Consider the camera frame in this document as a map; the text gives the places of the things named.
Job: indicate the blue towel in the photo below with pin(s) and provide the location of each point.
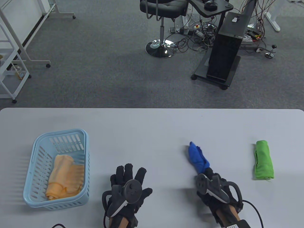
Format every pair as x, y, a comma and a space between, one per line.
198, 158

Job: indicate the black side desk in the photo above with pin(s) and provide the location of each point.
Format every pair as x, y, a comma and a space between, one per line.
220, 7

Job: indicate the white shelf rack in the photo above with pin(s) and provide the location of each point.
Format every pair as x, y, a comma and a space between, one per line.
14, 51

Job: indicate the white wheeled board stand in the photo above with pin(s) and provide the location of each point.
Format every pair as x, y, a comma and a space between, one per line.
58, 7

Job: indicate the grey white left hand controller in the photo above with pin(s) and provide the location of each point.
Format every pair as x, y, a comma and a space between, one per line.
133, 190

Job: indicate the light blue plastic basket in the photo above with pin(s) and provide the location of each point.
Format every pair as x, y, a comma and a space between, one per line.
35, 197

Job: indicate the green towel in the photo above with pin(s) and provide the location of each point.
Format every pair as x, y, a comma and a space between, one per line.
263, 161

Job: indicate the person's right hand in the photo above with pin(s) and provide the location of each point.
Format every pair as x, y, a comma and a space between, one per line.
213, 201

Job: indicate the person's left forearm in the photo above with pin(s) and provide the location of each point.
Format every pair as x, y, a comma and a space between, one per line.
123, 223

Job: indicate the black computer tower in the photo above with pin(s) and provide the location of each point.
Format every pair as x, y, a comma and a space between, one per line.
224, 54

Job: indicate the grey white right hand controller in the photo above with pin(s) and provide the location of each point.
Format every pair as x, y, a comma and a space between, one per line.
201, 184

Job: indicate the black office chair chrome base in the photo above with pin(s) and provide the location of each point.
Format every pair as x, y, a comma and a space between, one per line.
163, 6

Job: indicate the black wheeled cart base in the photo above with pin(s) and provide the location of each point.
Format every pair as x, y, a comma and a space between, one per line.
201, 71

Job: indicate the black computer mouse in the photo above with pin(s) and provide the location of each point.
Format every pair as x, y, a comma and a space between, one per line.
210, 5

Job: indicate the black right wrist box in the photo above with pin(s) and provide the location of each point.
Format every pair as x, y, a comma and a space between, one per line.
237, 224

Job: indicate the person's left hand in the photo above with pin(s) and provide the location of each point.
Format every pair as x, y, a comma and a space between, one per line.
123, 173

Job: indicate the grey white hand controller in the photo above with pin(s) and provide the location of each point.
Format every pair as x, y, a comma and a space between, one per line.
201, 184
133, 190

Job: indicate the white wheeled metal frame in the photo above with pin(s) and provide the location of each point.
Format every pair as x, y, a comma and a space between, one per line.
22, 48

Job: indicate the white desk leg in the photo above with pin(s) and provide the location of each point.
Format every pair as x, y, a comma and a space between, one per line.
273, 21

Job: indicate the orange towel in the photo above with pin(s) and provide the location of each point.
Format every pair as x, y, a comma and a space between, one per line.
66, 178

